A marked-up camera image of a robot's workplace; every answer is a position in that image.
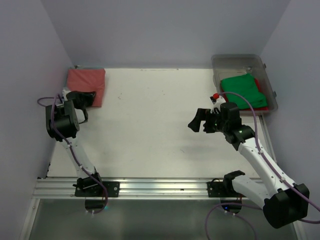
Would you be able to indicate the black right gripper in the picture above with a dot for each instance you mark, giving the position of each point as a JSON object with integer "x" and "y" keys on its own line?
{"x": 207, "y": 124}

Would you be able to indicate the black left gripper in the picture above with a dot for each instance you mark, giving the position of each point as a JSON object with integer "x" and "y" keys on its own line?
{"x": 78, "y": 99}

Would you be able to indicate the salmon pink t shirt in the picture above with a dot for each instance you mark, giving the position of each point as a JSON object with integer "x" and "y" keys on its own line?
{"x": 88, "y": 80}

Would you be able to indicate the clear plastic bin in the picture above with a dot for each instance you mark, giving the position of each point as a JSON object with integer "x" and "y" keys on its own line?
{"x": 232, "y": 65}

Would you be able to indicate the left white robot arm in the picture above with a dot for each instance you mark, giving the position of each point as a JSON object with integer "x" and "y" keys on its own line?
{"x": 62, "y": 124}

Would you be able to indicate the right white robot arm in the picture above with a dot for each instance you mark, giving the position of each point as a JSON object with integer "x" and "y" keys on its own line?
{"x": 280, "y": 198}

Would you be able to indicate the blue folded t shirt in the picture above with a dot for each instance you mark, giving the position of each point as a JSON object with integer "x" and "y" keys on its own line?
{"x": 80, "y": 67}

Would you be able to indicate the green folded t shirt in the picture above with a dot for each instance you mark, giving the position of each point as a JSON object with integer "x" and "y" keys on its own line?
{"x": 245, "y": 86}

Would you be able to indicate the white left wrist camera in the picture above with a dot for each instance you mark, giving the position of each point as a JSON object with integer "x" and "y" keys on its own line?
{"x": 65, "y": 91}

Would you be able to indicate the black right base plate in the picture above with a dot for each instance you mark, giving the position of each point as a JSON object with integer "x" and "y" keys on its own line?
{"x": 216, "y": 189}

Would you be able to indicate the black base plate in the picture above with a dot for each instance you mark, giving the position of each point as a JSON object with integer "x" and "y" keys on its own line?
{"x": 112, "y": 187}
{"x": 216, "y": 189}

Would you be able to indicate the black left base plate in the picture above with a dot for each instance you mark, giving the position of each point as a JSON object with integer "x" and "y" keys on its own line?
{"x": 112, "y": 187}

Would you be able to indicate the aluminium mounting rail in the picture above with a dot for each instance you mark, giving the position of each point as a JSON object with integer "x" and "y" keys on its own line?
{"x": 129, "y": 188}

